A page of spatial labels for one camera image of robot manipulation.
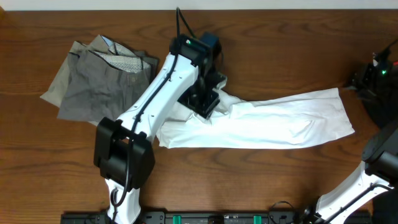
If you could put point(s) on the black garment with red trim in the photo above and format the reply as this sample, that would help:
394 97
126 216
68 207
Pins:
382 111

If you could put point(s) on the grey folded shorts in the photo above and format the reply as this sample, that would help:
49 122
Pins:
105 79

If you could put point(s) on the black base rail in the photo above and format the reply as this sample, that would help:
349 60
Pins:
184 218

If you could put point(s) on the white t-shirt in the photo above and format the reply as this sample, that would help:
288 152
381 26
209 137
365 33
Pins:
292 122

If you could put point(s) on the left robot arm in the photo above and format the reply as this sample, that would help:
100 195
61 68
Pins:
123 147

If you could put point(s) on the beige folded garment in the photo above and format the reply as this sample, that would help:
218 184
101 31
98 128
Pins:
59 85

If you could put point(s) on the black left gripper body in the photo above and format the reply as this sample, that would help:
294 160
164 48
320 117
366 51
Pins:
203 103

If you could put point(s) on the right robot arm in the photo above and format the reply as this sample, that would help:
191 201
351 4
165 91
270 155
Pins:
376 174

